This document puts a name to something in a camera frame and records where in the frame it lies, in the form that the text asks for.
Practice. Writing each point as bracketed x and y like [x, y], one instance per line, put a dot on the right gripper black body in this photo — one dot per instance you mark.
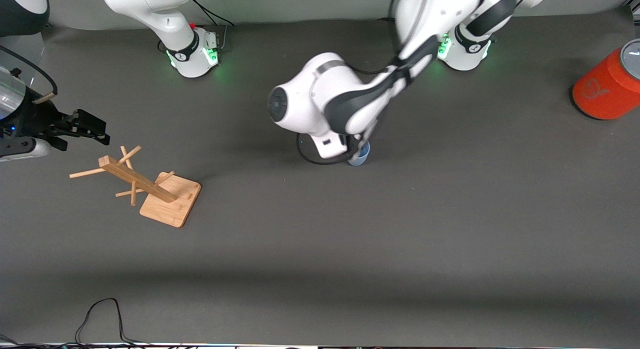
[35, 123]

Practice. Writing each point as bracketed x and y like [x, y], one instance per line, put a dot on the light blue cup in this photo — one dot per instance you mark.
[359, 160]

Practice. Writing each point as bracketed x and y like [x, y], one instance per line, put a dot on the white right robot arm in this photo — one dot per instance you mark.
[165, 14]

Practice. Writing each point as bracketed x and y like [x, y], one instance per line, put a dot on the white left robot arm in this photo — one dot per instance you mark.
[320, 89]

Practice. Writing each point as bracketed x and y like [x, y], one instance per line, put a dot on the wooden cup rack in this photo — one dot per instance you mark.
[170, 209]

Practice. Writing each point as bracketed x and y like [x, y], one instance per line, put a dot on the orange cylindrical can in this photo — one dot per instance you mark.
[605, 89]

